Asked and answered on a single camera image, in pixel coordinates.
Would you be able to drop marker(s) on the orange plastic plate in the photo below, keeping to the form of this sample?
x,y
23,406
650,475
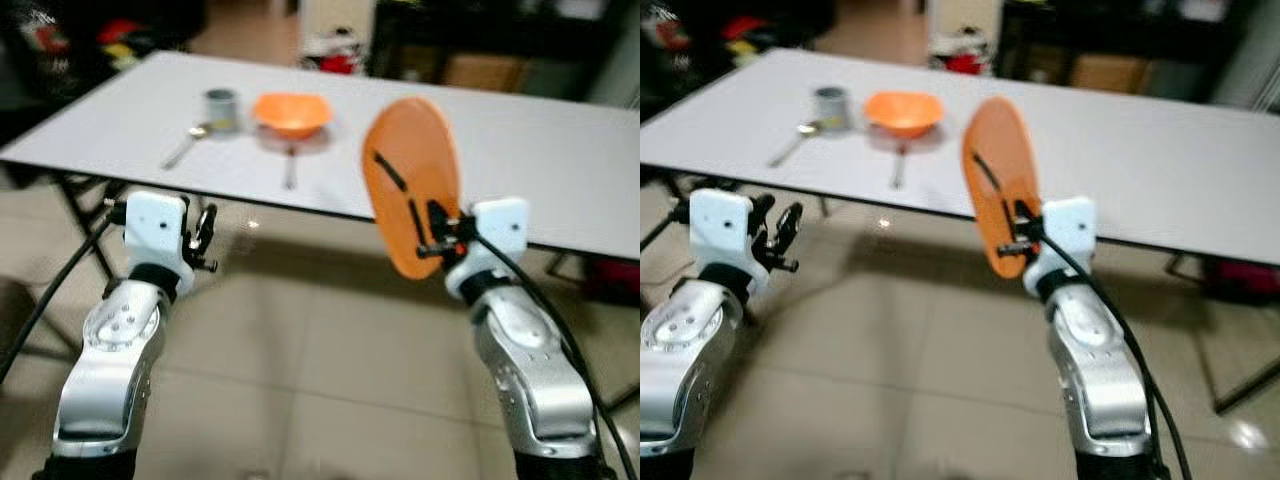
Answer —
x,y
1005,130
420,140

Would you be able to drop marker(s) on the black storage rack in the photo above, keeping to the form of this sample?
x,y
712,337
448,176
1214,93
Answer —
x,y
420,30
1040,30

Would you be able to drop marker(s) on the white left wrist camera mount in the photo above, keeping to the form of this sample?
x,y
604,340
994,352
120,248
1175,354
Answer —
x,y
155,225
720,225

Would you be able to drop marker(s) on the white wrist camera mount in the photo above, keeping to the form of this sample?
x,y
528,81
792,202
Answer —
x,y
1068,225
500,230
155,225
720,225

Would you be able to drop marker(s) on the clear plastic bag with toys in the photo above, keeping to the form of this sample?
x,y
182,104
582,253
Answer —
x,y
665,28
42,35

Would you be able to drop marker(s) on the colourful red black bag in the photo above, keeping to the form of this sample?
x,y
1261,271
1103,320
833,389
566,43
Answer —
x,y
745,28
120,32

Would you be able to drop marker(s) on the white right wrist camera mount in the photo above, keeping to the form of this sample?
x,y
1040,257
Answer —
x,y
500,230
1068,225

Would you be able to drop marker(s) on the black metal table leg frame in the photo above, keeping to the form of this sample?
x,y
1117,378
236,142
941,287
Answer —
x,y
85,228
1203,345

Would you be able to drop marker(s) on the brown cardboard box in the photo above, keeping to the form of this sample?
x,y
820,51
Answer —
x,y
1110,72
485,72

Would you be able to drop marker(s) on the slim metal cutlery piece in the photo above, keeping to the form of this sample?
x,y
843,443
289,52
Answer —
x,y
899,175
290,175

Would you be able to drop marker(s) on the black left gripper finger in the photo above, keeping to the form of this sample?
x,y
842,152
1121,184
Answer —
x,y
763,208
208,220
790,220

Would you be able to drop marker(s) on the red white clothes pile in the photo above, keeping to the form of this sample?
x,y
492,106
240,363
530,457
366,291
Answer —
x,y
965,62
340,62

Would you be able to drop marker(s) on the orange plastic bowl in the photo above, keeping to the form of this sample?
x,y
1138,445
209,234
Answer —
x,y
290,112
903,110

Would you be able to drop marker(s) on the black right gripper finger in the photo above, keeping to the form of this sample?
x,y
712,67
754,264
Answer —
x,y
985,172
388,170

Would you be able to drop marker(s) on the metal spoon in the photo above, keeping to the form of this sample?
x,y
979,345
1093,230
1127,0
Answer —
x,y
198,131
808,129

